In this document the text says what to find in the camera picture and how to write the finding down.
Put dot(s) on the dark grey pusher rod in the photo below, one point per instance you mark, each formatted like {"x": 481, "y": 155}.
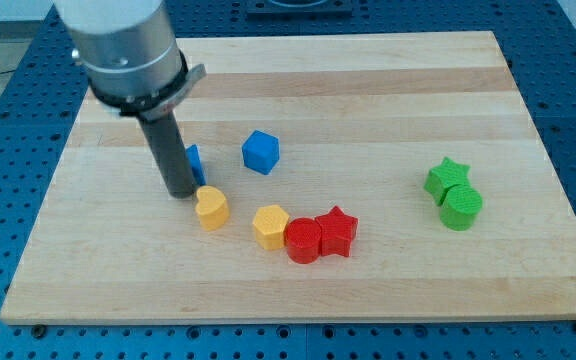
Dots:
{"x": 168, "y": 150}

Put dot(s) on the blue triangle block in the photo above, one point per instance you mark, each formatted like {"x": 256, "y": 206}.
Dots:
{"x": 196, "y": 164}

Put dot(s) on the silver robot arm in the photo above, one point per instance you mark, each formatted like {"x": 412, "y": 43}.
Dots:
{"x": 134, "y": 65}

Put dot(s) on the blue cube block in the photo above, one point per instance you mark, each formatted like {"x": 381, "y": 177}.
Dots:
{"x": 261, "y": 152}

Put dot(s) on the yellow heart block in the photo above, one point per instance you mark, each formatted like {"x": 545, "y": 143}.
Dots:
{"x": 212, "y": 208}

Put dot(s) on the yellow hexagon block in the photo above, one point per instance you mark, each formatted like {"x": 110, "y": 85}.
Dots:
{"x": 269, "y": 224}

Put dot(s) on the red cylinder block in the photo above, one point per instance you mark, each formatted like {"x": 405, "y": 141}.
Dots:
{"x": 303, "y": 239}

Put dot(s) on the wooden board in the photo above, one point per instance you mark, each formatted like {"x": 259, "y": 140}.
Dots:
{"x": 360, "y": 119}

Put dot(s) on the red star block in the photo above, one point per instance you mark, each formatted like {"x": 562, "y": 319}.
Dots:
{"x": 338, "y": 231}

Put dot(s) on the green star block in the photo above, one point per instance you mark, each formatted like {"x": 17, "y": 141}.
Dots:
{"x": 443, "y": 177}

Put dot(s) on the green cylinder block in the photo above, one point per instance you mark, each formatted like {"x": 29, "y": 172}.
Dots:
{"x": 460, "y": 207}

